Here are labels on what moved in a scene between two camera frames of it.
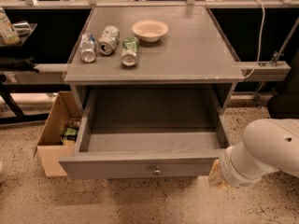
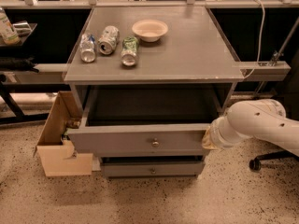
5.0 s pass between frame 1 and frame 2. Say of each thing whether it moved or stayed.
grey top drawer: moved
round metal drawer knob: moved
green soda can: stayed
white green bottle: stayed
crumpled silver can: stayed
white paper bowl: stayed
